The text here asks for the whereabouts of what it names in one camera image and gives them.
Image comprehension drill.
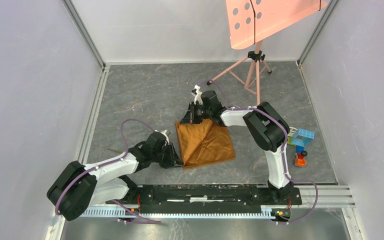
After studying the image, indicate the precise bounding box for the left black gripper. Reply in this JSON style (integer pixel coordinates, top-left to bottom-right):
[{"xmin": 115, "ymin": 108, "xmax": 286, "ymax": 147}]
[{"xmin": 151, "ymin": 142, "xmax": 184, "ymax": 169}]

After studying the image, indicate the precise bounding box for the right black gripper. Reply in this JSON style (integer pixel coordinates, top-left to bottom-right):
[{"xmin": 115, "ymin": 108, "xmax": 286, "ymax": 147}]
[{"xmin": 180, "ymin": 101, "xmax": 212, "ymax": 125}]

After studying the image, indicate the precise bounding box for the orange cloth napkin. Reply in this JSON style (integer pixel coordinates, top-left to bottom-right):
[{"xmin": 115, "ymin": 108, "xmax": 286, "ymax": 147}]
[{"xmin": 175, "ymin": 119, "xmax": 236, "ymax": 169}]

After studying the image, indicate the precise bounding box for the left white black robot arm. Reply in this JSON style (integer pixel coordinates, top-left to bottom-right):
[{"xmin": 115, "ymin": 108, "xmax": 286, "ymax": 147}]
[{"xmin": 46, "ymin": 131, "xmax": 183, "ymax": 221}]

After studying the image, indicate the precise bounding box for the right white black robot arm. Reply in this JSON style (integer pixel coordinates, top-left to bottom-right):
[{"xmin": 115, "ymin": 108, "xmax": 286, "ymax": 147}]
[{"xmin": 180, "ymin": 89, "xmax": 294, "ymax": 204}]

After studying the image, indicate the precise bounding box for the yellow green toy block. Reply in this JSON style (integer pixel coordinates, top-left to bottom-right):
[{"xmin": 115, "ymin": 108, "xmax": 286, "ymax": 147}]
[{"xmin": 287, "ymin": 136, "xmax": 294, "ymax": 146}]

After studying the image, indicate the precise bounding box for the pink music stand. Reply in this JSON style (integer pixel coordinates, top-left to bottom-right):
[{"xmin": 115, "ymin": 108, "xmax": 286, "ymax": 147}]
[{"xmin": 207, "ymin": 0, "xmax": 328, "ymax": 101}]

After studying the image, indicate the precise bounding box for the blue toy brick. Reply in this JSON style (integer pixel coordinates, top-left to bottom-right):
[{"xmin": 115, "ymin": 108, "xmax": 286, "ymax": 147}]
[{"xmin": 290, "ymin": 128, "xmax": 315, "ymax": 148}]

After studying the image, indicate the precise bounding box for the red black toy figure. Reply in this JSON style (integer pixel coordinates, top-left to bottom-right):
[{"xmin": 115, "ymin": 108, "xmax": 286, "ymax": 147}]
[{"xmin": 295, "ymin": 145, "xmax": 308, "ymax": 159}]

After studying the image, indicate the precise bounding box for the orange toy block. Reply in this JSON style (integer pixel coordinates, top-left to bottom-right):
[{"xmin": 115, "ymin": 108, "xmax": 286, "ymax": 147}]
[{"xmin": 294, "ymin": 157, "xmax": 307, "ymax": 168}]

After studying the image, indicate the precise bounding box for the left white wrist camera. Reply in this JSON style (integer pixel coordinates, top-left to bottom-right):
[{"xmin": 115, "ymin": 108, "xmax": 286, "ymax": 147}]
[{"xmin": 158, "ymin": 129, "xmax": 171, "ymax": 142}]

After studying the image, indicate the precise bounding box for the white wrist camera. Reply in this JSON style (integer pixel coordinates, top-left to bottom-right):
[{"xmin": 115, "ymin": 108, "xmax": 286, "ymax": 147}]
[
  {"xmin": 191, "ymin": 84, "xmax": 203, "ymax": 105},
  {"xmin": 158, "ymin": 129, "xmax": 171, "ymax": 142}
]

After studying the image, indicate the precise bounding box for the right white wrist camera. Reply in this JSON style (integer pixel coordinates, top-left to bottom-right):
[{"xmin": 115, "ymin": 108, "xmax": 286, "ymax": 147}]
[{"xmin": 191, "ymin": 84, "xmax": 203, "ymax": 105}]

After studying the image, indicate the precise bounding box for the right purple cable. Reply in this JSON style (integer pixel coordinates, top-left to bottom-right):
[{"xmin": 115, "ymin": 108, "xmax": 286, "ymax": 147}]
[{"xmin": 196, "ymin": 79, "xmax": 319, "ymax": 226}]

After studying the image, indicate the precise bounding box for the purple cable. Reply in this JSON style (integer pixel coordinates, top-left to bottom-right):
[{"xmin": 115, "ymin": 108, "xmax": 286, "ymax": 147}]
[
  {"xmin": 196, "ymin": 79, "xmax": 319, "ymax": 226},
  {"xmin": 54, "ymin": 118, "xmax": 162, "ymax": 226}
]

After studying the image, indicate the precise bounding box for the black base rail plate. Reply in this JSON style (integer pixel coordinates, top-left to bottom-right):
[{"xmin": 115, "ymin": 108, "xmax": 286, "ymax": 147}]
[{"xmin": 119, "ymin": 184, "xmax": 303, "ymax": 214}]

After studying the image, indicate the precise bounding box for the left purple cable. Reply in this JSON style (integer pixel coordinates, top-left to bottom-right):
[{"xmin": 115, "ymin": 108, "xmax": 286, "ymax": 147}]
[{"xmin": 54, "ymin": 118, "xmax": 162, "ymax": 226}]

